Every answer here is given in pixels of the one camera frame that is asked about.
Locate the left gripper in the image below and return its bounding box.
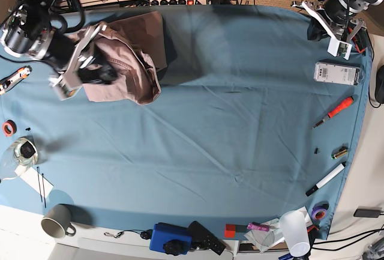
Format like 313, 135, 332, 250
291, 0, 366, 42

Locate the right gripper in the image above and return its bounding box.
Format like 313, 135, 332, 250
47, 22, 118, 88

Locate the mauve T-shirt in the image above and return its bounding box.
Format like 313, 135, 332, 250
83, 11, 167, 105

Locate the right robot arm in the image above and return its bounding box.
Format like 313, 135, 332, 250
1, 0, 118, 91

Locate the orange black clamp tool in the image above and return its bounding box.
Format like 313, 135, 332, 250
352, 32, 367, 53

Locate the black computer mouse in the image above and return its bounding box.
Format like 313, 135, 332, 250
374, 65, 384, 104

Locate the orange black utility knife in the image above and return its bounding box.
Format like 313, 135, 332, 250
1, 65, 32, 95

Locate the red tape roll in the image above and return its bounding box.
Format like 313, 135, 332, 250
2, 120, 17, 137

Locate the teal table cloth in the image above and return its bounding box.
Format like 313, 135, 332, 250
1, 5, 372, 237

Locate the black zip tie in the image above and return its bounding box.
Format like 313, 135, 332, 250
36, 166, 46, 207

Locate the white power strip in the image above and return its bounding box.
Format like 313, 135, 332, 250
137, 0, 207, 7

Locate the white paper card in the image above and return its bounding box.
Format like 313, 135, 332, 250
20, 168, 53, 198

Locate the green gold battery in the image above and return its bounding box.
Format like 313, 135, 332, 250
331, 147, 348, 160

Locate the white black marker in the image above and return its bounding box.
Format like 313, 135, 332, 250
305, 162, 346, 197

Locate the grey ceramic mug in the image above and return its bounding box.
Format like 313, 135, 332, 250
41, 204, 76, 239

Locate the silver carabiner keyring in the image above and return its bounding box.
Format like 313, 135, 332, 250
104, 231, 124, 238

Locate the blue box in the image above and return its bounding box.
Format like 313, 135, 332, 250
149, 223, 192, 256

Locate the purple tape roll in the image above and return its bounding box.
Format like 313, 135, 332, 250
311, 204, 329, 220

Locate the frosted plastic cup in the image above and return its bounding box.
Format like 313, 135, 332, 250
279, 210, 310, 258

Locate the black remote control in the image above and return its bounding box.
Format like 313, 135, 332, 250
187, 221, 226, 256

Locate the purple lighter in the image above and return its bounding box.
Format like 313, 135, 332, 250
247, 223, 270, 232

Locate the red black block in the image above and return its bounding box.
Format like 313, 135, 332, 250
224, 224, 248, 238

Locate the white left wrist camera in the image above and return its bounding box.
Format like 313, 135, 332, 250
327, 38, 352, 60

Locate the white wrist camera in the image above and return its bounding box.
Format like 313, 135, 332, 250
49, 75, 80, 101
327, 38, 352, 60

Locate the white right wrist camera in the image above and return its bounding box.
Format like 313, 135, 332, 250
49, 75, 80, 101

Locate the orange handled screwdriver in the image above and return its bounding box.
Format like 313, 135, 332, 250
313, 96, 354, 128

